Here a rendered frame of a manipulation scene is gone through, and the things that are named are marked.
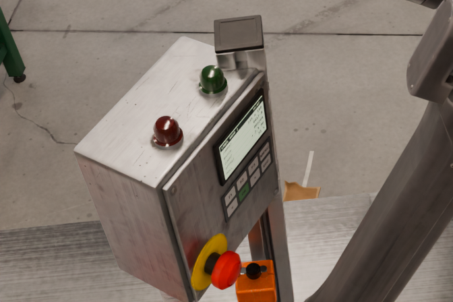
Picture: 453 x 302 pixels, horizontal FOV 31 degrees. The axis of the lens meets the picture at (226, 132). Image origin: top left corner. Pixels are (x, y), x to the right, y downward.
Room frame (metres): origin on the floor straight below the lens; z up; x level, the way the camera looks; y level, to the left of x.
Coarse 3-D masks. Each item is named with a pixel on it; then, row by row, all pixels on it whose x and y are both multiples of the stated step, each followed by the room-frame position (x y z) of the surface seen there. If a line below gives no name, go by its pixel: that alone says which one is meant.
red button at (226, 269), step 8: (216, 256) 0.46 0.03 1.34; (224, 256) 0.45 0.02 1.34; (232, 256) 0.45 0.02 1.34; (208, 264) 0.45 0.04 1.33; (216, 264) 0.44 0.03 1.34; (224, 264) 0.44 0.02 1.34; (232, 264) 0.44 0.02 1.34; (240, 264) 0.45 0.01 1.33; (208, 272) 0.45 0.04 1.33; (216, 272) 0.44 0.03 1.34; (224, 272) 0.43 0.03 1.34; (232, 272) 0.44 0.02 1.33; (216, 280) 0.43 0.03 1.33; (224, 280) 0.43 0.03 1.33; (232, 280) 0.43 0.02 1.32; (224, 288) 0.43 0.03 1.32
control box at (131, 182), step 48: (192, 48) 0.60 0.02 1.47; (144, 96) 0.55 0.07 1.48; (192, 96) 0.53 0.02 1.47; (240, 96) 0.53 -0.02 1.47; (96, 144) 0.50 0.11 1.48; (144, 144) 0.49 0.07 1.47; (192, 144) 0.48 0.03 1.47; (96, 192) 0.49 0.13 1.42; (144, 192) 0.44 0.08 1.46; (192, 192) 0.46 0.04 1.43; (144, 240) 0.46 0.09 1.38; (192, 240) 0.45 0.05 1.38; (240, 240) 0.50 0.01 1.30; (192, 288) 0.44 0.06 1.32
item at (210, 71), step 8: (200, 72) 0.55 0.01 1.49; (208, 72) 0.54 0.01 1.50; (216, 72) 0.54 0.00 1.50; (200, 80) 0.54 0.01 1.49; (208, 80) 0.53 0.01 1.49; (216, 80) 0.53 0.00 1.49; (224, 80) 0.54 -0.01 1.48; (200, 88) 0.54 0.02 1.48; (208, 88) 0.53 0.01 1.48; (216, 88) 0.53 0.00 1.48; (224, 88) 0.53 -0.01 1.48; (208, 96) 0.53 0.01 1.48; (216, 96) 0.53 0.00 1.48
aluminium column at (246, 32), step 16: (256, 16) 0.60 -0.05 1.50; (224, 32) 0.59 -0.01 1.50; (240, 32) 0.58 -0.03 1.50; (256, 32) 0.58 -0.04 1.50; (224, 48) 0.56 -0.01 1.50; (240, 48) 0.56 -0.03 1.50; (256, 48) 0.56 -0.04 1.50; (224, 64) 0.56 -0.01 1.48; (256, 64) 0.56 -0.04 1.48; (272, 128) 0.56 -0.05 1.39; (272, 208) 0.56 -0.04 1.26; (256, 224) 0.56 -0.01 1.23; (272, 224) 0.56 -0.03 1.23; (256, 240) 0.56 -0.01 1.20; (272, 240) 0.56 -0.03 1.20; (256, 256) 0.56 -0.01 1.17; (288, 256) 0.56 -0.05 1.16; (288, 272) 0.56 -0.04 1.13; (288, 288) 0.56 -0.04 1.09
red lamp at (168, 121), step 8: (160, 120) 0.49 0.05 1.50; (168, 120) 0.49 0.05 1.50; (176, 120) 0.49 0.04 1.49; (160, 128) 0.48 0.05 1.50; (168, 128) 0.48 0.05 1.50; (176, 128) 0.48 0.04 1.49; (160, 136) 0.48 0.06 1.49; (168, 136) 0.48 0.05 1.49; (176, 136) 0.48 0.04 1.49; (160, 144) 0.48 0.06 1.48; (168, 144) 0.48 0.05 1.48; (176, 144) 0.48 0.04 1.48
